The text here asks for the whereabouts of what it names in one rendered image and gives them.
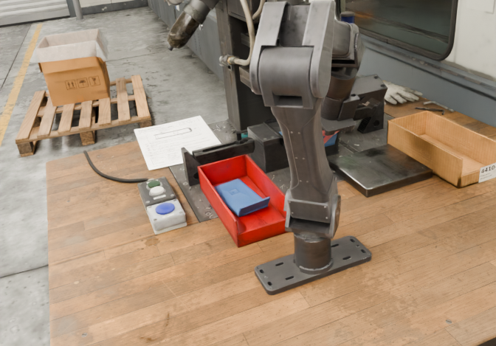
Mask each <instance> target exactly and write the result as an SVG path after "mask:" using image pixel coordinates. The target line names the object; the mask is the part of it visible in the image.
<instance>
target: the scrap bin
mask: <svg viewBox="0 0 496 346"><path fill-rule="evenodd" d="M197 168H198V174H199V182H200V187H201V191H202V192H203V193H204V195H205V196H206V198H207V200H208V201H209V202H210V204H211V206H212V208H213V209H214V210H215V212H216V214H217V216H218V217H219V218H220V220H221V222H222V223H223V225H224V226H225V228H226V229H227V231H228V232H229V234H230V236H231V237H232V239H233V240H234V242H235V244H236V245H237V247H238V248H239V247H242V246H246V245H249V244H251V243H255V242H258V241H262V240H265V239H267V238H271V237H274V236H277V235H281V234H283V233H286V232H287V231H285V222H286V211H283V208H284V201H285V195H284V194H283V193H282V191H281V190H280V189H279V188H278V187H277V186H276V185H275V184H274V183H273V182H272V181H271V180H270V179H269V177H268V176H267V175H266V174H265V173H264V172H263V171H262V170H261V169H260V168H259V167H258V166H257V165H256V163H254V162H253V161H252V160H251V159H250V158H249V157H248V155H246V154H244V155H241V156H236V157H233V158H229V159H224V160H221V161H218V162H213V163H209V164H206V165H201V166H198V167H197ZM235 179H240V180H242V182H243V183H245V184H246V185H247V186H248V187H249V188H251V189H252V190H253V191H254V192H255V193H257V194H258V195H259V196H260V197H261V198H267V197H269V196H270V200H269V203H268V207H264V208H263V209H260V210H257V211H254V212H251V213H249V214H247V215H243V216H241V217H238V216H237V215H236V214H235V213H234V212H232V211H231V210H230V209H229V208H228V207H227V206H226V204H225V203H224V202H223V200H222V199H221V197H220V196H219V194H218V193H217V192H216V190H215V188H214V187H215V186H218V185H220V184H224V183H227V182H229V181H232V180H235Z"/></svg>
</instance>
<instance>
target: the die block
mask: <svg viewBox="0 0 496 346"><path fill-rule="evenodd" d="M248 137H251V138H253V139H254V140H255V149H254V152H253V153H251V154H250V158H251V159H252V160H253V161H254V162H255V163H256V164H257V165H258V166H259V167H260V168H261V169H262V170H263V171H264V172H265V173H269V172H272V171H276V170H280V169H284V168H286V167H289V160H288V157H287V153H286V149H285V148H284V147H282V146H281V145H280V141H279V142H274V143H271V144H268V145H262V144H261V143H260V142H259V141H258V140H257V139H256V138H255V137H254V136H253V135H252V134H251V133H250V132H249V131H248ZM325 154H326V156H331V155H334V154H338V132H337V138H336V140H335V144H334V145H329V146H326V147H325Z"/></svg>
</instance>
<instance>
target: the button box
mask: <svg viewBox="0 0 496 346"><path fill-rule="evenodd" d="M83 153H84V154H85V156H86V159H87V161H88V163H89V164H90V166H91V167H92V169H93V170H94V171H95V172H96V173H97V174H99V175H100V176H102V177H104V178H107V179H111V180H114V181H120V182H127V183H133V182H139V183H138V184H137V186H138V190H139V194H140V197H141V199H142V202H143V204H144V207H145V210H146V212H147V207H148V206H152V205H155V204H160V203H163V202H166V201H171V200H174V199H176V195H175V193H174V192H173V190H172V188H171V186H170V184H169V182H168V180H167V178H166V177H165V176H163V177H161V178H158V179H148V178H143V179H121V178H117V177H113V176H109V175H106V174H105V173H102V172H101V171H99V170H98V169H97V168H96V167H95V166H94V165H93V163H92V161H91V159H90V158H89V155H88V153H87V151H86V150H84V151H83ZM153 180H158V181H160V183H161V185H160V187H163V189H164V192H163V193H161V194H159V195H152V194H151V189H152V188H149V187H148V182H150V181H153ZM147 214H148V212H147Z"/></svg>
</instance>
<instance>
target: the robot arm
mask: <svg viewBox="0 0 496 346"><path fill-rule="evenodd" d="M335 5H336V3H335V1H333V0H328V1H312V2H311V5H303V6H291V4H290V3H289V2H287V1H275V2H265V4H264V5H263V10H262V13H261V20H260V23H259V26H258V32H257V35H256V39H255V44H254V48H253V51H252V57H251V61H250V65H249V79H250V84H251V87H252V90H253V91H254V93H255V94H261V95H262V97H263V103H264V106H270V107H271V110H272V113H273V115H274V116H275V118H276V120H277V121H278V124H279V126H280V129H281V132H282V134H283V140H284V143H285V147H286V153H287V157H288V160H289V167H290V171H291V185H290V188H289V189H288V190H287V191H286V196H285V201H284V208H283V211H286V222H285V231H287V232H293V233H294V254H291V255H287V256H285V257H281V258H278V259H276V260H272V261H269V262H267V263H263V264H261V265H258V266H256V267H255V268H254V270H255V276H256V277H257V278H258V280H259V282H260V283H261V285H262V286H263V288H264V290H265V291H266V293H267V294H268V295H276V294H279V293H281V292H284V291H288V290H290V289H292V288H296V287H298V286H301V285H304V284H307V283H310V282H313V281H315V280H319V279H321V278H324V277H327V276H329V275H332V274H336V273H337V272H340V271H344V270H346V269H349V268H352V267H355V266H358V265H360V264H363V263H367V262H369V261H371V255H372V254H371V252H370V251H369V250H368V249H367V248H366V247H365V246H364V245H363V244H362V243H361V242H359V241H358V240H357V239H356V238H355V237H354V236H353V235H347V236H345V237H342V238H338V239H336V240H333V241H331V238H332V239H334V236H335V233H336V231H337V228H338V226H339V219H340V207H341V195H338V188H337V177H334V174H333V172H332V171H331V169H330V167H329V165H328V161H327V158H326V152H325V146H324V144H325V143H326V142H327V141H328V140H329V139H330V138H331V137H332V136H333V135H335V134H336V133H337V132H339V131H341V130H342V132H343V133H344V134H346V133H349V132H352V130H353V129H354V126H355V125H356V123H355V122H354V120H353V119H352V118H354V114H355V111H356V109H357V106H358V103H359V104H360V105H364V106H366V107H368V108H370V109H372V108H373V107H374V106H375V105H376V104H377V103H378V102H382V101H383V100H384V97H385V94H386V92H387V90H388V87H387V86H386V85H385V84H384V83H383V81H382V80H381V79H380V77H379V76H378V75H370V76H366V77H360V78H356V75H357V72H358V71H359V67H360V64H361V62H362V58H363V55H364V53H365V45H364V43H363V42H362V40H361V35H360V32H359V28H358V26H357V25H355V24H349V23H347V22H344V21H338V20H336V19H335V18H334V17H335ZM278 33H279V43H280V45H281V46H283V47H275V46H277V39H278ZM355 78H356V79H355ZM323 136H325V137H324V138H323Z"/></svg>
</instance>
